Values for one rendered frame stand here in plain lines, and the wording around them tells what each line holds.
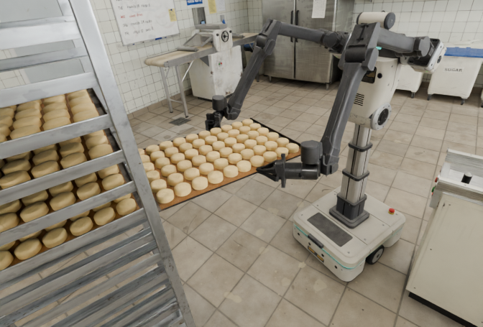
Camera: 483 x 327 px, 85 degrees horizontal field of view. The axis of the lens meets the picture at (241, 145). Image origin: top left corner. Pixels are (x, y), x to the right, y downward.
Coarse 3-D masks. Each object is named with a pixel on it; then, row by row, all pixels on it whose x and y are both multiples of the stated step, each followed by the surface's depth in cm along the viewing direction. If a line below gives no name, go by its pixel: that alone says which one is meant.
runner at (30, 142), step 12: (84, 120) 54; (96, 120) 55; (108, 120) 57; (48, 132) 51; (60, 132) 53; (72, 132) 54; (84, 132) 55; (0, 144) 48; (12, 144) 49; (24, 144) 50; (36, 144) 51; (48, 144) 52; (0, 156) 49
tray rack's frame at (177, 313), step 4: (164, 308) 156; (176, 312) 153; (180, 312) 153; (152, 316) 152; (168, 316) 152; (172, 316) 151; (176, 316) 151; (164, 320) 150; (168, 320) 150; (172, 320) 150; (12, 324) 108; (140, 324) 149; (156, 324) 149; (160, 324) 148; (164, 324) 148; (184, 324) 147
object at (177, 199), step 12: (192, 144) 110; (204, 156) 101; (288, 156) 100; (156, 168) 94; (252, 168) 93; (264, 168) 93; (228, 180) 86; (192, 192) 82; (204, 192) 81; (168, 204) 77
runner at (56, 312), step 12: (144, 264) 77; (120, 276) 74; (96, 288) 71; (108, 288) 73; (72, 300) 69; (84, 300) 71; (48, 312) 66; (60, 312) 68; (24, 324) 64; (36, 324) 66
